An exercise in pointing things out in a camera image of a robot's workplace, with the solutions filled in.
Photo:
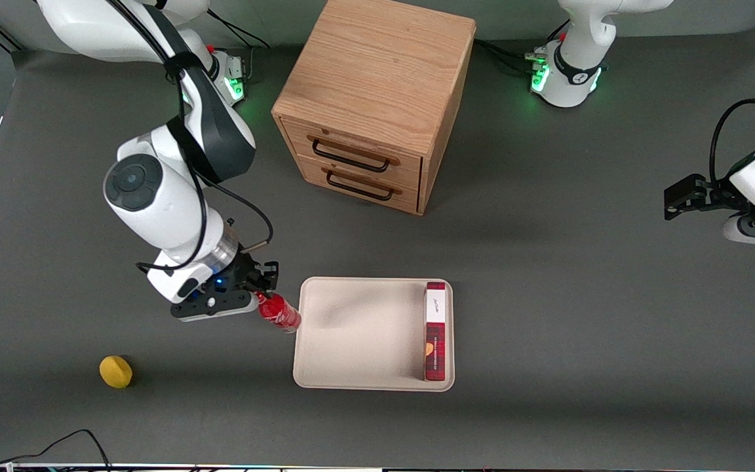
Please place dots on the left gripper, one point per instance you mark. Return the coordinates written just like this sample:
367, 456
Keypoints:
712, 194

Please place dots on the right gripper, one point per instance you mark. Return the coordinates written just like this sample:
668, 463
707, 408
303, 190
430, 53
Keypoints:
244, 271

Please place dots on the red coke bottle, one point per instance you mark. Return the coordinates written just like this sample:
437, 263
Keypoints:
280, 313

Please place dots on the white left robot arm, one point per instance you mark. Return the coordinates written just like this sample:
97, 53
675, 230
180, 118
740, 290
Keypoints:
574, 78

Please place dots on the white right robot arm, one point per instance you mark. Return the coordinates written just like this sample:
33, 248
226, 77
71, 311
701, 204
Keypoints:
154, 210

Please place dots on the beige plastic tray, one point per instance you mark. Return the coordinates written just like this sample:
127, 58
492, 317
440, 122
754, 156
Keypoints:
358, 341

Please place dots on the wooden drawer front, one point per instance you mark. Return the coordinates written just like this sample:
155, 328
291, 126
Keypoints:
410, 169
312, 172

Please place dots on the yellow lemon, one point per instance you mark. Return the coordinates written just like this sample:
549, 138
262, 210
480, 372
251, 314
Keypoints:
115, 372

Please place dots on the red plaid carton box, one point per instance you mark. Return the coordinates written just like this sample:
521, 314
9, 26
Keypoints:
436, 347

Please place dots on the wooden drawer cabinet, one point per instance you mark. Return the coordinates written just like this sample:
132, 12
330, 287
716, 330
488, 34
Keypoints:
377, 65

